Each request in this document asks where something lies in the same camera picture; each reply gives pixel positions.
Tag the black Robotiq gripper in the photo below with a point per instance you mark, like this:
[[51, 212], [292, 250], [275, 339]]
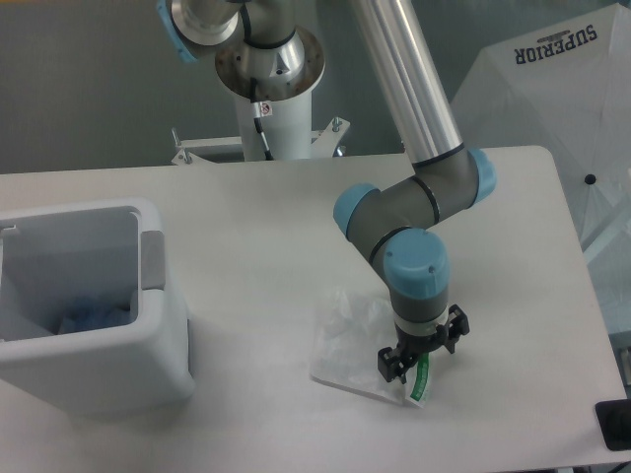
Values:
[[393, 363]]

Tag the white green plastic wrapper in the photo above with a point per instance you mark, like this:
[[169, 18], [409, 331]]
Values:
[[350, 329]]

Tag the crushed clear plastic bottle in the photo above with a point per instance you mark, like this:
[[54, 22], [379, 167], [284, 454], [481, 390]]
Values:
[[90, 317]]

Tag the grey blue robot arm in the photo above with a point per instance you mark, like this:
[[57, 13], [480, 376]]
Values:
[[391, 228]]

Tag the white plastic trash can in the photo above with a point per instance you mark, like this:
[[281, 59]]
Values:
[[108, 252]]

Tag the black device at table edge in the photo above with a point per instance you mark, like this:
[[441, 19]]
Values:
[[614, 421]]

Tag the white Superior umbrella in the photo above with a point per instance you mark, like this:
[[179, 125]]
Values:
[[566, 88]]

